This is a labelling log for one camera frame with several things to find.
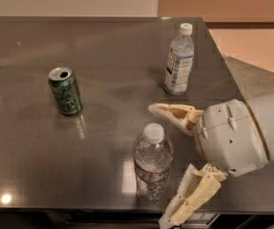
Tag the labelled water bottle, white cap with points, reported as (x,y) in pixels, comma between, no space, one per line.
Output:
(179,61)

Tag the dark shelf under table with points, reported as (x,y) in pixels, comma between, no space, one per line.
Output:
(131,220)

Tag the green soda can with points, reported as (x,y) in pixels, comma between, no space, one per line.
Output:
(65,90)

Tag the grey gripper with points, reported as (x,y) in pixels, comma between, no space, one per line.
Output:
(229,136)

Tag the clear water bottle, red label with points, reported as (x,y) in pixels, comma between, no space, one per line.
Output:
(153,154)

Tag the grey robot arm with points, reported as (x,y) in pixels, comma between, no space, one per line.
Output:
(262,111)

